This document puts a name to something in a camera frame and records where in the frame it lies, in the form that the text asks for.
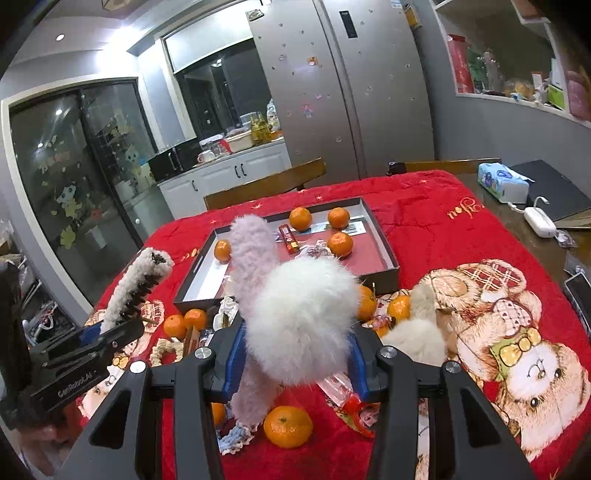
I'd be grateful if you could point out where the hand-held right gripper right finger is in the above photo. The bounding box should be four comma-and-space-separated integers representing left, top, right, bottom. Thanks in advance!
348, 329, 539, 480

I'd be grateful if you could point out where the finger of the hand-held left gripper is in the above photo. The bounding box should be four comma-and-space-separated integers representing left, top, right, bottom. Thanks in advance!
44, 318, 146, 370
79, 322, 108, 347

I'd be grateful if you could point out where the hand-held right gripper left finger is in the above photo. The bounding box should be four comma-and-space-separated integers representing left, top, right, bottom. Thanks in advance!
55, 322, 249, 480

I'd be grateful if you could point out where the cream scrunchie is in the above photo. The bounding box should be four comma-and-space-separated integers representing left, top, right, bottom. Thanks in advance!
150, 338, 185, 367

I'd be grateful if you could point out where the white fluffy claw clip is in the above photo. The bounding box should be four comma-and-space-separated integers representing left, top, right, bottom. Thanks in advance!
99, 248, 175, 334

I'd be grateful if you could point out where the beige fluffy hair clip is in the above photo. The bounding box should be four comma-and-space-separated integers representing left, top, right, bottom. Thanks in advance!
381, 281, 450, 366

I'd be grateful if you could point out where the pink fluffy pompom hair clip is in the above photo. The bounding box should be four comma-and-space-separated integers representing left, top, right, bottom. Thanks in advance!
228, 215, 363, 430

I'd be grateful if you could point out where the black shallow box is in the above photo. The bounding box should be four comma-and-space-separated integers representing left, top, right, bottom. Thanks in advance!
173, 196, 400, 315

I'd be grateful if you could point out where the person's left hand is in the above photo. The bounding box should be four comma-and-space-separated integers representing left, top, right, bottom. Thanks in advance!
23, 408, 86, 467

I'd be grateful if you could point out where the clear plastic packet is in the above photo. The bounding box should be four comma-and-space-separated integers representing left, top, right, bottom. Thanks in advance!
322, 373, 377, 438

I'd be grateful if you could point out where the blue white knitted scrunchie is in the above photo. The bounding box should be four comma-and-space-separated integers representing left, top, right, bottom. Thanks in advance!
217, 418, 259, 457

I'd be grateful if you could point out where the red orange packet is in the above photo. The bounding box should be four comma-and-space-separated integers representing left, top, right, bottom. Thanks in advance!
278, 224, 301, 254

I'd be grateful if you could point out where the glass sliding door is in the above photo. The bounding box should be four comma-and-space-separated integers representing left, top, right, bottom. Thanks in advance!
2, 78, 161, 315

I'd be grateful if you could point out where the silver foil card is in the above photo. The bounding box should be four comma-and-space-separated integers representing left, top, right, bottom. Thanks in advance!
310, 220, 368, 237

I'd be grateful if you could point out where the red printed blanket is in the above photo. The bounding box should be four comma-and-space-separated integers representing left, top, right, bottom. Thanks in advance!
76, 170, 591, 480

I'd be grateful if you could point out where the black microwave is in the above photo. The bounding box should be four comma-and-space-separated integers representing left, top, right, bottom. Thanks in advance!
148, 137, 201, 184

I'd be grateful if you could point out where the wooden chair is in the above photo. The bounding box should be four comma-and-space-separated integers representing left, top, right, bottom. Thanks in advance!
404, 158, 502, 175
203, 158, 328, 211

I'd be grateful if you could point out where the white kitchen cabinet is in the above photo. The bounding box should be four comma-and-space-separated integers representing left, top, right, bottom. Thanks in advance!
157, 141, 293, 220

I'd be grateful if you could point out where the white basin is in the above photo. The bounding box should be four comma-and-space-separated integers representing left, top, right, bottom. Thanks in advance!
226, 131, 256, 153

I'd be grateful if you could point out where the dark flat object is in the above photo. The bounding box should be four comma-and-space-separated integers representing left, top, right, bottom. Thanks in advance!
562, 258, 591, 334

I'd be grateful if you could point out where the white charger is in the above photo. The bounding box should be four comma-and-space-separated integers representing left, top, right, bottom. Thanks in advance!
523, 207, 557, 239

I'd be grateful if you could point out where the blue tissue pack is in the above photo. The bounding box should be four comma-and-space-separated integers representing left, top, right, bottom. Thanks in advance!
476, 162, 530, 204

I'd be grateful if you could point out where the black laptop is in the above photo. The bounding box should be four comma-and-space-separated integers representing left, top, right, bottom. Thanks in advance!
508, 159, 591, 223

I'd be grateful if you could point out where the silver refrigerator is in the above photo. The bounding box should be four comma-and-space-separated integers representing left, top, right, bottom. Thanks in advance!
249, 0, 435, 190

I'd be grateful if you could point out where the red gift box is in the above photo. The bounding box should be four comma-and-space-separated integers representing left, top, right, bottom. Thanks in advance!
446, 34, 476, 95

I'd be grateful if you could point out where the pink pouch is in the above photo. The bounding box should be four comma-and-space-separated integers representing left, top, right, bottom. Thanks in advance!
566, 65, 591, 123

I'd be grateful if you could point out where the white wall shelf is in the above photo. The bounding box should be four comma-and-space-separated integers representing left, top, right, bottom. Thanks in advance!
429, 0, 591, 134

